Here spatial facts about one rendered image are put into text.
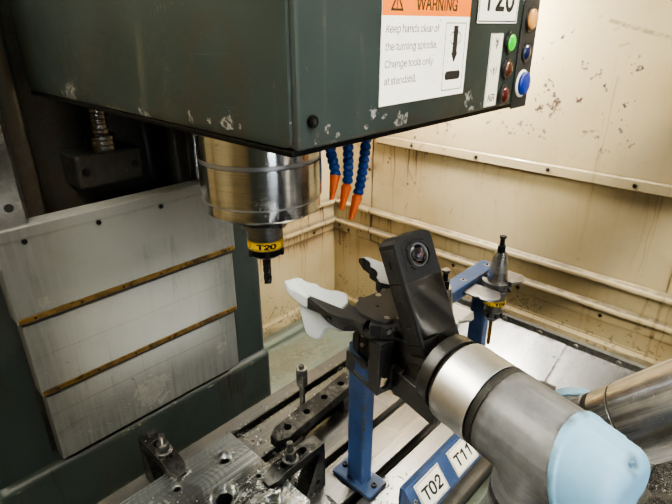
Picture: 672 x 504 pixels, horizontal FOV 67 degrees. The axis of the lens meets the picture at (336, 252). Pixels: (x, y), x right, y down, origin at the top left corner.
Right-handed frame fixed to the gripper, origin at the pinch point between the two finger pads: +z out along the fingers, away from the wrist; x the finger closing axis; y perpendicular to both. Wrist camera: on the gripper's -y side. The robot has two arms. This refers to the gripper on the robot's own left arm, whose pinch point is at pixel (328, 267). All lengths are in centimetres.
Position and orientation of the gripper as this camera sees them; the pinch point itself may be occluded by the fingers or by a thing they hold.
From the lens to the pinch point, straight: 58.7
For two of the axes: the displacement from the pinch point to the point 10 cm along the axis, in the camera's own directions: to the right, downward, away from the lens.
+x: 8.2, -2.4, 5.3
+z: -5.8, -3.7, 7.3
